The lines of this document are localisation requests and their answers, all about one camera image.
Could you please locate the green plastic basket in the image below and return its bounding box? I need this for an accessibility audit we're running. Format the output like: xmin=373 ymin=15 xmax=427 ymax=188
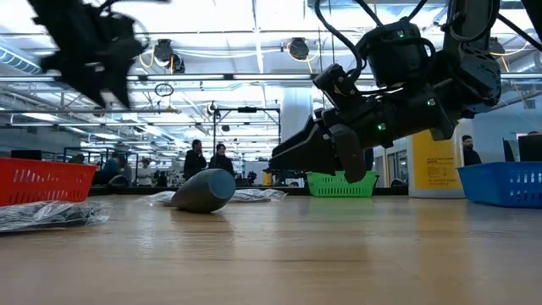
xmin=305 ymin=170 xmax=379 ymax=198

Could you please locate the blue plastic basket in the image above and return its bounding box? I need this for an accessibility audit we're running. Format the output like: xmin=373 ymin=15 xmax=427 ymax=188
xmin=456 ymin=161 xmax=542 ymax=208

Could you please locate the black metal table frame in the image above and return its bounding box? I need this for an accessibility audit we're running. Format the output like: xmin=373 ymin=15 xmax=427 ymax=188
xmin=86 ymin=185 xmax=410 ymax=197

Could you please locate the clear bag with black item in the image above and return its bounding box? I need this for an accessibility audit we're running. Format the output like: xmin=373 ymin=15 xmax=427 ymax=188
xmin=139 ymin=188 xmax=288 ymax=205
xmin=0 ymin=200 xmax=113 ymax=233

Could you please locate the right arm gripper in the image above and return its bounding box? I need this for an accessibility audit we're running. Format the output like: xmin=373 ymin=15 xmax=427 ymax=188
xmin=268 ymin=92 xmax=418 ymax=185

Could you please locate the grey toiletry tube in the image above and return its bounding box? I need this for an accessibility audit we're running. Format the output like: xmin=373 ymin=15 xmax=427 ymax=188
xmin=170 ymin=168 xmax=237 ymax=214

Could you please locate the person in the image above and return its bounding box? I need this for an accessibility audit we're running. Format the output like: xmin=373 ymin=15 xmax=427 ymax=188
xmin=137 ymin=157 xmax=156 ymax=187
xmin=207 ymin=142 xmax=235 ymax=177
xmin=97 ymin=152 xmax=128 ymax=186
xmin=461 ymin=134 xmax=483 ymax=167
xmin=184 ymin=139 xmax=208 ymax=181

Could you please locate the red plastic basket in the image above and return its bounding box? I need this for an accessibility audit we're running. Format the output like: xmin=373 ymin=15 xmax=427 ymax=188
xmin=0 ymin=157 xmax=97 ymax=208

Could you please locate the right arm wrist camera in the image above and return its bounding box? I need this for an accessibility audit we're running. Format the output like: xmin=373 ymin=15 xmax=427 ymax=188
xmin=312 ymin=63 xmax=365 ymax=111

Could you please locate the black round ceiling fixture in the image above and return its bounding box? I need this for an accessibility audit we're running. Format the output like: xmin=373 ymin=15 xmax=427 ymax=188
xmin=288 ymin=36 xmax=310 ymax=61
xmin=152 ymin=38 xmax=186 ymax=74

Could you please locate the black computer monitor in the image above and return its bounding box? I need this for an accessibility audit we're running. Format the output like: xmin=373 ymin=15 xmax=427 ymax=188
xmin=517 ymin=133 xmax=542 ymax=163

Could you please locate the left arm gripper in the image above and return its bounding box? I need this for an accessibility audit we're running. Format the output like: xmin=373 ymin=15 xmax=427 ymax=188
xmin=40 ymin=16 xmax=149 ymax=109

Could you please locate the black background gantry frame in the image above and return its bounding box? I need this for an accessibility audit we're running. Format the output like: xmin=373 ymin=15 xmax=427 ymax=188
xmin=213 ymin=106 xmax=281 ymax=170

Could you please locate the white yellow wipes canister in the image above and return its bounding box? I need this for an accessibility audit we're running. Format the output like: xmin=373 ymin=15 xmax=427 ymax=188
xmin=406 ymin=122 xmax=467 ymax=199

